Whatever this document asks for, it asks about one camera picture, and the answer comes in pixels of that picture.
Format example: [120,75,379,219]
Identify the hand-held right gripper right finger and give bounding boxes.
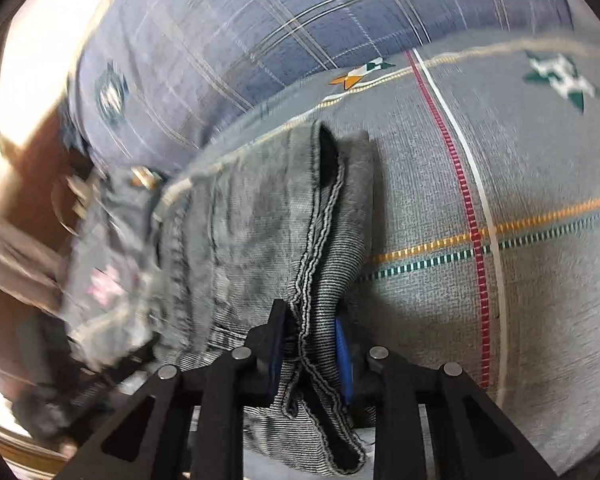
[333,317,556,480]

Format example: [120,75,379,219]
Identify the grey patterned bed sheet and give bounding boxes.
[60,30,600,478]

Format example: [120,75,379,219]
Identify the grey denim pants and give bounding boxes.
[152,120,381,476]

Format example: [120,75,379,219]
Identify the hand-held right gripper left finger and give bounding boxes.
[55,300,301,480]

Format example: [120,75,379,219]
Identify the blue plaid quilt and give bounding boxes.
[62,0,576,181]

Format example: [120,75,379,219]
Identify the brown wooden headboard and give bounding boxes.
[0,125,83,311]

